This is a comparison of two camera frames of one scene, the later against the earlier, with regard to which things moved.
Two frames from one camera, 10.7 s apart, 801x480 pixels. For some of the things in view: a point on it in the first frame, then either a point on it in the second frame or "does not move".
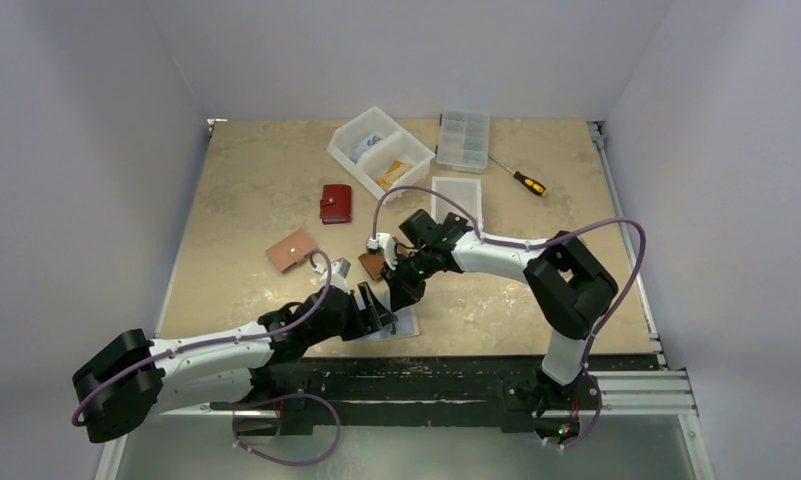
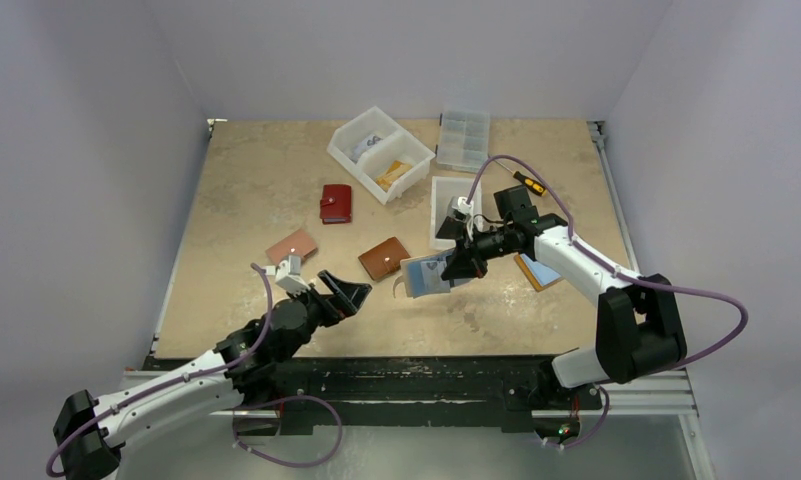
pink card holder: (291, 250) does not move
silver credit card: (367, 143) does not move
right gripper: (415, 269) to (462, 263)
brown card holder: (373, 263) does not move
